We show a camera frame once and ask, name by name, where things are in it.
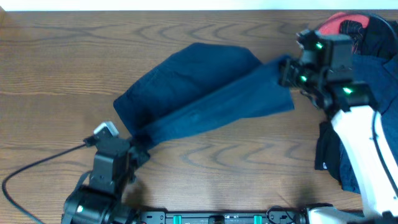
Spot navy blue shorts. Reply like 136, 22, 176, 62
113, 43, 294, 148

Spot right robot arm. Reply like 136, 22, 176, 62
279, 30, 397, 223

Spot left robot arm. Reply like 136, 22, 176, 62
61, 136, 150, 224

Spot red cloth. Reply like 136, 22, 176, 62
317, 12, 370, 35

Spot dark striped garment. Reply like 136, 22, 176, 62
339, 20, 367, 55

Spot navy blue shirt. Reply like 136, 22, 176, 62
340, 55, 397, 194

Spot black garment with logo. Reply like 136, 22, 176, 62
314, 121, 341, 182

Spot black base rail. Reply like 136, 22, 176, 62
138, 205, 308, 224

